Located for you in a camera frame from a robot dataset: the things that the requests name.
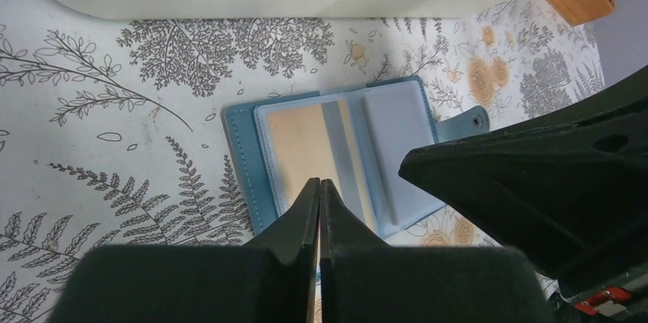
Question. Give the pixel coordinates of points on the floral patterned table mat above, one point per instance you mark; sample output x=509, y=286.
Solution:
x=111, y=131

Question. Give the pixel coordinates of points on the blue leather card holder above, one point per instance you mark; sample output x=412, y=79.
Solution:
x=356, y=136

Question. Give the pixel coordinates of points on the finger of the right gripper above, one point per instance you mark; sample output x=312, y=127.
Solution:
x=568, y=189

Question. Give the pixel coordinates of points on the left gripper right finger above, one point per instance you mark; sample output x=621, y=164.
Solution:
x=354, y=275

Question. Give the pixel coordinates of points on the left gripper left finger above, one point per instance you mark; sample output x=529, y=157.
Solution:
x=287, y=283

